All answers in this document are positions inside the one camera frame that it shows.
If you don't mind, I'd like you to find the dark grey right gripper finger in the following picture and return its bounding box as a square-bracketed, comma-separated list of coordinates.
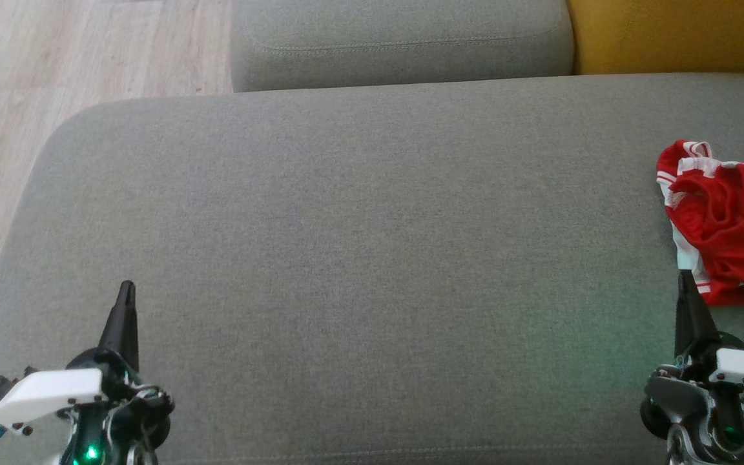
[685, 270, 720, 357]
[674, 270, 696, 358]

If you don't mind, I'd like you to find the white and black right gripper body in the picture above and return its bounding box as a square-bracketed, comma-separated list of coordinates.
[640, 335, 744, 448]

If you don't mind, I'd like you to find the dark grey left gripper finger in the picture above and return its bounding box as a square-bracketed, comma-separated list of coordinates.
[120, 280, 141, 374]
[98, 280, 129, 364]

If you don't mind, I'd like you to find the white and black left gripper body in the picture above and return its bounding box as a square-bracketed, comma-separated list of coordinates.
[0, 349, 176, 465]

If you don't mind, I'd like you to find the large grey ottoman cushion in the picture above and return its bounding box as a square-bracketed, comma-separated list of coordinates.
[0, 72, 744, 465]

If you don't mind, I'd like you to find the yellow sofa back cushion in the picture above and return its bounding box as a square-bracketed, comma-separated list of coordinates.
[566, 0, 744, 77]

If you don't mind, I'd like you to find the grey sofa seat cushion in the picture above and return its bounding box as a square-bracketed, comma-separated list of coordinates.
[230, 0, 576, 92]

